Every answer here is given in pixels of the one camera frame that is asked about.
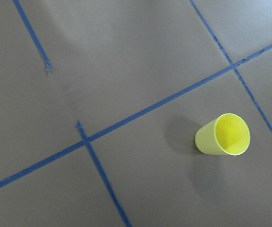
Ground yellow plastic cup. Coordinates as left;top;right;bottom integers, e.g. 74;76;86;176
195;113;251;156

